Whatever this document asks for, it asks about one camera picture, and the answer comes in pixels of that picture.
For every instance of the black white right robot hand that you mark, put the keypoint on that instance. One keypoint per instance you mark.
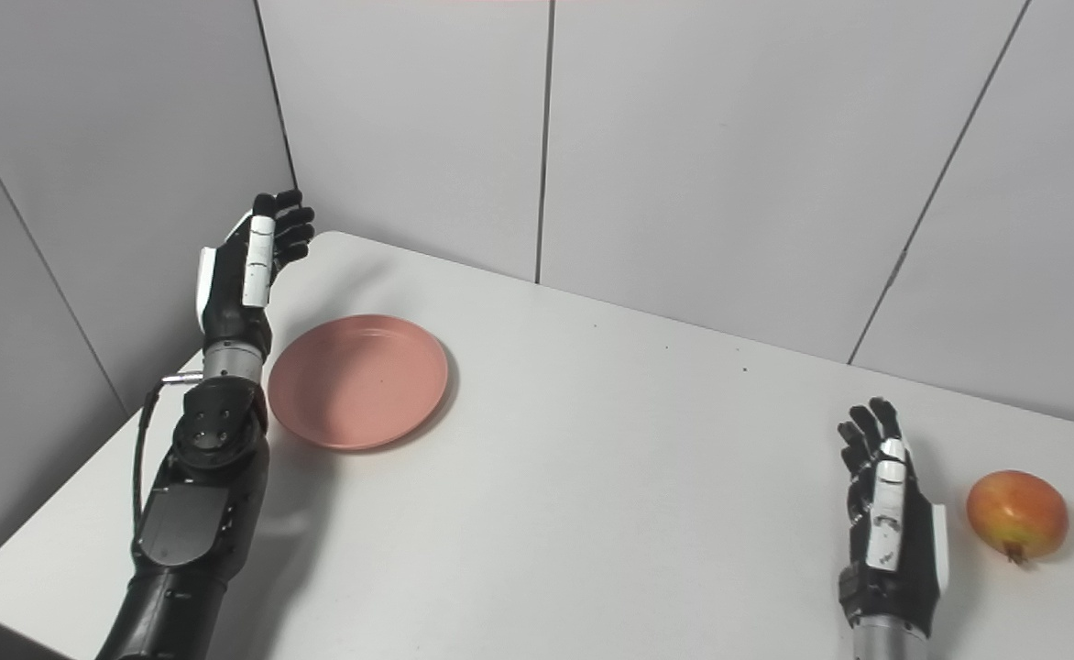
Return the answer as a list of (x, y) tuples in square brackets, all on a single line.
[(904, 568)]

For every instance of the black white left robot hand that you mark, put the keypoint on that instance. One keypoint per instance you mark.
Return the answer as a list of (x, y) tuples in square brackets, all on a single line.
[(230, 307)]

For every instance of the red yellow apple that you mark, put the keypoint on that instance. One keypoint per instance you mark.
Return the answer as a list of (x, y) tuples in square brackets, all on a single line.
[(1016, 513)]

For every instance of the pink round plate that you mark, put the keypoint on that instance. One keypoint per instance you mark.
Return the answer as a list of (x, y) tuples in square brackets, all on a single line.
[(356, 382)]

